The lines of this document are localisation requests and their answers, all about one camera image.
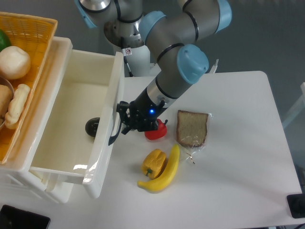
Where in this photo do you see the bread slice in plastic bag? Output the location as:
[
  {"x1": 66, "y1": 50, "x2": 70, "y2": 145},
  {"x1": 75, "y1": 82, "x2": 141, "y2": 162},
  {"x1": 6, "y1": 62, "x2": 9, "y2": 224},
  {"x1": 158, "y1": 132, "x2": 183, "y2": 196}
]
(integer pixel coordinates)
[{"x1": 176, "y1": 110, "x2": 213, "y2": 164}]

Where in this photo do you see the black device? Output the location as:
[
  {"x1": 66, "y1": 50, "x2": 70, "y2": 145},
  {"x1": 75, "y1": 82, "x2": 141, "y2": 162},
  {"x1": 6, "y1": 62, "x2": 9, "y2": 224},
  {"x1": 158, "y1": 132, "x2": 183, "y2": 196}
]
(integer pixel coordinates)
[
  {"x1": 286, "y1": 194, "x2": 305, "y2": 219},
  {"x1": 0, "y1": 205, "x2": 51, "y2": 229}
]

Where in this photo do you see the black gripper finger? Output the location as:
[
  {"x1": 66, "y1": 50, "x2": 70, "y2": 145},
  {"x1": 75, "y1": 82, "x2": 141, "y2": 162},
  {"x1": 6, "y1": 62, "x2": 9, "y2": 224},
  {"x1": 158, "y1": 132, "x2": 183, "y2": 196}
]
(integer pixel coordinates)
[
  {"x1": 137, "y1": 119, "x2": 159, "y2": 132},
  {"x1": 117, "y1": 101, "x2": 132, "y2": 135}
]

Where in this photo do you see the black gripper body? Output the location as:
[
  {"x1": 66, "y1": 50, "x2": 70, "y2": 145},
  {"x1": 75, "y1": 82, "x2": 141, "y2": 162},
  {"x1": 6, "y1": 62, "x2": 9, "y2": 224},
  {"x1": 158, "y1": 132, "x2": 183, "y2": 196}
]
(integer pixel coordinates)
[{"x1": 130, "y1": 89, "x2": 164, "y2": 130}]

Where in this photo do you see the round white bun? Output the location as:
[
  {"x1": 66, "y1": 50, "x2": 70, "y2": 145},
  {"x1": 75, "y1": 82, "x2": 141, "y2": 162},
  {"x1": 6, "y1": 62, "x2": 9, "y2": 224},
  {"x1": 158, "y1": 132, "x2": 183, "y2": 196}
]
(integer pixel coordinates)
[{"x1": 0, "y1": 46, "x2": 31, "y2": 80}]

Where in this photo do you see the yellow bell pepper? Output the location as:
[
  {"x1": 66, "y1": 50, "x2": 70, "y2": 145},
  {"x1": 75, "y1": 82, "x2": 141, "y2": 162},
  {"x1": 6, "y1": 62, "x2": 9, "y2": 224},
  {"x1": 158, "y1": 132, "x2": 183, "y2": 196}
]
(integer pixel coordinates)
[{"x1": 141, "y1": 149, "x2": 166, "y2": 180}]

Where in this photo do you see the long white bread roll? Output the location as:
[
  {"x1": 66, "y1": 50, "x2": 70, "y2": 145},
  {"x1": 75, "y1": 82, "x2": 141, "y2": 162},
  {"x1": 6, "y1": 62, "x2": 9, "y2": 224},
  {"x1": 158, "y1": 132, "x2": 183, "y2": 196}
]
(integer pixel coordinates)
[{"x1": 4, "y1": 84, "x2": 30, "y2": 129}]

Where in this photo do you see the yellow banana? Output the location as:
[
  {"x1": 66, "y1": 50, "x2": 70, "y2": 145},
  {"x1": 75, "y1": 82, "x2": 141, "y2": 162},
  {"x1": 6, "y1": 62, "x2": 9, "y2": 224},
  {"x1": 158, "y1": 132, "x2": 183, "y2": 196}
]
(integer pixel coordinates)
[{"x1": 137, "y1": 144, "x2": 180, "y2": 192}]

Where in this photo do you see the brown bread roll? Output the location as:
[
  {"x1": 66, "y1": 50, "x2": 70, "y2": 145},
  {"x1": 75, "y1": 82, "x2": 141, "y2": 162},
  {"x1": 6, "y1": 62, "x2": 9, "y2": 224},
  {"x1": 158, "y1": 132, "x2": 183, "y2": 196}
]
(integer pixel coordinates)
[{"x1": 0, "y1": 84, "x2": 13, "y2": 119}]

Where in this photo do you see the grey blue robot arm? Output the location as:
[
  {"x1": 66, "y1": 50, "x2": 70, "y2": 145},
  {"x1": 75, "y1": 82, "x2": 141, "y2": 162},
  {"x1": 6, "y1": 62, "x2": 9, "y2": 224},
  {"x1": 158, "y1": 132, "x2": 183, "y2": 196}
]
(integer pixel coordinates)
[{"x1": 75, "y1": 0, "x2": 232, "y2": 134}]

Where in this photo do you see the black device bottom left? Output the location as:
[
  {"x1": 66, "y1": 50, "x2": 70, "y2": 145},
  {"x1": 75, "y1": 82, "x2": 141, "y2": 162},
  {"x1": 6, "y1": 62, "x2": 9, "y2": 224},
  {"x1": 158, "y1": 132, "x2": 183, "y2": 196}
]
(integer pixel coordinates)
[{"x1": 0, "y1": 205, "x2": 51, "y2": 229}]

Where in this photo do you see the dark avocado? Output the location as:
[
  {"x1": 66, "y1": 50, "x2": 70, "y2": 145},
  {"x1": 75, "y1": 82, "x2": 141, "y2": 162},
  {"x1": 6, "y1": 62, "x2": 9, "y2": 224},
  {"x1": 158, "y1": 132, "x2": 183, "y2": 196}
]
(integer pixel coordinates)
[{"x1": 85, "y1": 117, "x2": 100, "y2": 137}]

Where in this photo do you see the white drawer cabinet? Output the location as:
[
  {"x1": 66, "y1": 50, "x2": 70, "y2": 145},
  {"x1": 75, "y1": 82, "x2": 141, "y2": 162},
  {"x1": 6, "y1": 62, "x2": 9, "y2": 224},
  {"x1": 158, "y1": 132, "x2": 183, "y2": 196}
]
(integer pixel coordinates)
[{"x1": 0, "y1": 37, "x2": 73, "y2": 203}]

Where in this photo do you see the black device bottom right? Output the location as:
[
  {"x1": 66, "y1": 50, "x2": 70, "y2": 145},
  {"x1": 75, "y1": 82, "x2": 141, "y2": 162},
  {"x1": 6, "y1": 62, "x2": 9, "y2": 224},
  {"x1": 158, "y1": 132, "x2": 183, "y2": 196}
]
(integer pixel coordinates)
[{"x1": 286, "y1": 194, "x2": 305, "y2": 219}]

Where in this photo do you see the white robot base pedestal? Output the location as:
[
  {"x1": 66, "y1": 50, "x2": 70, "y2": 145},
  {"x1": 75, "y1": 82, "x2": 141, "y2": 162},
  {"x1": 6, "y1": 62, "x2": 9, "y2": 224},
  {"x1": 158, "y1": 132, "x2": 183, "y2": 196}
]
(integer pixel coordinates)
[{"x1": 104, "y1": 19, "x2": 163, "y2": 78}]

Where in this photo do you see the green pepper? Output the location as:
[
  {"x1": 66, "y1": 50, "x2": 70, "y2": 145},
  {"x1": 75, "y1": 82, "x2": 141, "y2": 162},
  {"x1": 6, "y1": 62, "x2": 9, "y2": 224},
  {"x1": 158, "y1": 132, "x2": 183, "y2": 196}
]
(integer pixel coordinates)
[{"x1": 0, "y1": 29, "x2": 11, "y2": 51}]

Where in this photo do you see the orange plastic basket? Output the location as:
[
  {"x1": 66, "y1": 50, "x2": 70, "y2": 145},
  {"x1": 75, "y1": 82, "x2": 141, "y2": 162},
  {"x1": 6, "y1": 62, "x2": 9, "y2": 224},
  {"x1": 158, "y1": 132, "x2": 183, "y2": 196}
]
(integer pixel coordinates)
[{"x1": 0, "y1": 11, "x2": 58, "y2": 164}]

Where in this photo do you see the red bell pepper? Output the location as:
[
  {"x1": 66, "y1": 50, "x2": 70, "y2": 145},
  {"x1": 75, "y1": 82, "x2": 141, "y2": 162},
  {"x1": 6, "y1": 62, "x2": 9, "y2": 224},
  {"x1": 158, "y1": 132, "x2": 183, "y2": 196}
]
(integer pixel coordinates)
[{"x1": 144, "y1": 119, "x2": 168, "y2": 140}]

